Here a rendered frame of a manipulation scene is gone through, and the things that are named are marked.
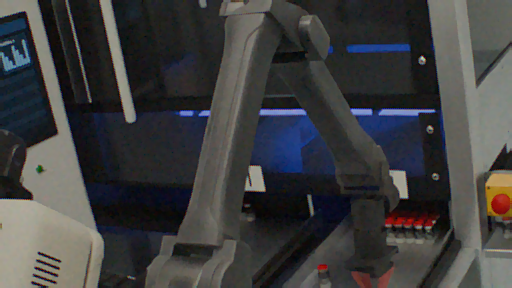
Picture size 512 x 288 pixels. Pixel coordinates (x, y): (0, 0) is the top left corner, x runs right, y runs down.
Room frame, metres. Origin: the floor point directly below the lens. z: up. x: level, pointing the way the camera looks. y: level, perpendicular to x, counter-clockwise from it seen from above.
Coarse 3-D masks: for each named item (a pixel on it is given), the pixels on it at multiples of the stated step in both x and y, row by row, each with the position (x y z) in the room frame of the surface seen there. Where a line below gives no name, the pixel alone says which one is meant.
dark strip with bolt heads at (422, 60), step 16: (416, 0) 1.51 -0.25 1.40; (416, 16) 1.51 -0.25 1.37; (416, 32) 1.51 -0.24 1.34; (416, 48) 1.52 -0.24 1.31; (416, 64) 1.52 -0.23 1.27; (432, 64) 1.50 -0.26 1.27; (416, 80) 1.52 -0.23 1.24; (432, 80) 1.50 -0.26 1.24; (432, 128) 1.51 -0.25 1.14; (432, 176) 1.51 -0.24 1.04
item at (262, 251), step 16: (320, 208) 1.74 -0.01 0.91; (240, 224) 1.80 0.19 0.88; (256, 224) 1.78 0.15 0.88; (272, 224) 1.77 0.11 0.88; (288, 224) 1.75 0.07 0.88; (304, 224) 1.67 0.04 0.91; (240, 240) 1.71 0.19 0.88; (256, 240) 1.69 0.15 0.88; (272, 240) 1.68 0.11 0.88; (288, 240) 1.60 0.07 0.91; (256, 256) 1.61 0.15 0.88; (272, 256) 1.54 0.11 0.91; (256, 272) 1.48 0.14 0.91
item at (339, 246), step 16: (352, 224) 1.68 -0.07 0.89; (336, 240) 1.61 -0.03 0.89; (352, 240) 1.61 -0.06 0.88; (448, 240) 1.49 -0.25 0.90; (320, 256) 1.54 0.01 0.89; (336, 256) 1.55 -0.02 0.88; (400, 256) 1.50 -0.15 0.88; (416, 256) 1.49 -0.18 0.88; (432, 256) 1.41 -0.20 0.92; (304, 272) 1.47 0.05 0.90; (336, 272) 1.48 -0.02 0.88; (400, 272) 1.43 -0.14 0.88; (416, 272) 1.42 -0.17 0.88
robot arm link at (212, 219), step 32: (256, 0) 1.04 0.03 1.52; (256, 32) 1.01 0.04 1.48; (288, 32) 1.05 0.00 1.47; (224, 64) 0.99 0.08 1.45; (256, 64) 0.99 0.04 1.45; (224, 96) 0.96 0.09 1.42; (256, 96) 0.98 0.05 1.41; (224, 128) 0.93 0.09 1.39; (256, 128) 0.96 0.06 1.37; (224, 160) 0.90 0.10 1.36; (192, 192) 0.89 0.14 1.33; (224, 192) 0.88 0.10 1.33; (192, 224) 0.86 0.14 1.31; (224, 224) 0.85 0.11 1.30; (160, 256) 0.86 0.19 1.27; (224, 256) 0.83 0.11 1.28
